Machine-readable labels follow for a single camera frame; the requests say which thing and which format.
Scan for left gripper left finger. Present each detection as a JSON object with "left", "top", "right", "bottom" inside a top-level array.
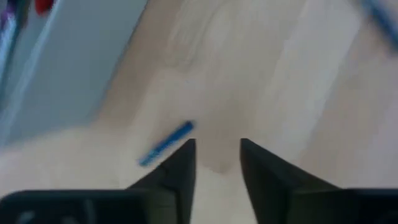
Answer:
[{"left": 126, "top": 138, "right": 197, "bottom": 224}]

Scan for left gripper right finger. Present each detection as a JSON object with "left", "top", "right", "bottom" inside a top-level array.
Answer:
[{"left": 240, "top": 138, "right": 341, "bottom": 224}]

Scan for blue crayon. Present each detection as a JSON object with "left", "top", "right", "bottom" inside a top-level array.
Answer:
[
  {"left": 357, "top": 0, "right": 398, "bottom": 55},
  {"left": 137, "top": 120, "right": 196, "bottom": 168}
]

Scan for red handled scissors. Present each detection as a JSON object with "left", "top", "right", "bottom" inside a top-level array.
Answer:
[{"left": 33, "top": 0, "right": 56, "bottom": 16}]

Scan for grey plastic bin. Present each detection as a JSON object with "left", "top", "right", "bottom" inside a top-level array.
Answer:
[{"left": 0, "top": 0, "right": 149, "bottom": 149}]

